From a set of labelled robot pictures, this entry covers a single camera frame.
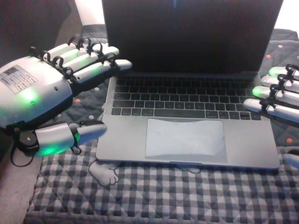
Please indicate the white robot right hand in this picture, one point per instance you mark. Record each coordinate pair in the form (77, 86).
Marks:
(285, 95)

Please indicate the grey quilt with bear print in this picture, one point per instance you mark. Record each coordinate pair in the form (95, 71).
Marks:
(163, 198)

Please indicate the silver laptop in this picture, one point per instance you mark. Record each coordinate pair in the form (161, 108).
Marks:
(187, 137)

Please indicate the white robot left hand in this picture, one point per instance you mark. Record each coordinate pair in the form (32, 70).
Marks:
(35, 93)

